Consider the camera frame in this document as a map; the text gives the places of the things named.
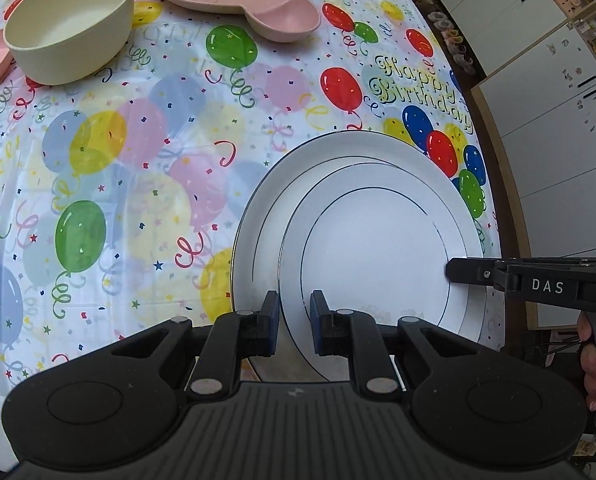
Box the cream bowl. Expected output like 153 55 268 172
3 0 137 86

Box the small white plate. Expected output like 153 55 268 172
279 162 472 386

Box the low white cabinet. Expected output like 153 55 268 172
430 0 587 79

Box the person's right hand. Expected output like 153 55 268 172
576 312 596 412

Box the large white plate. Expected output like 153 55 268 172
231 131 502 387

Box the row of shoes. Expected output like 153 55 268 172
424 0 477 77

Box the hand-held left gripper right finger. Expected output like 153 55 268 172
310 290 480 400

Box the balloon print tablecloth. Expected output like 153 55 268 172
0 0 510 413

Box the tall white cabinet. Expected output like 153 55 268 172
470 20 596 332

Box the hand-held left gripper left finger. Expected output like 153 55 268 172
110 290 282 402

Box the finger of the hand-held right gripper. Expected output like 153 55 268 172
444 257 512 295

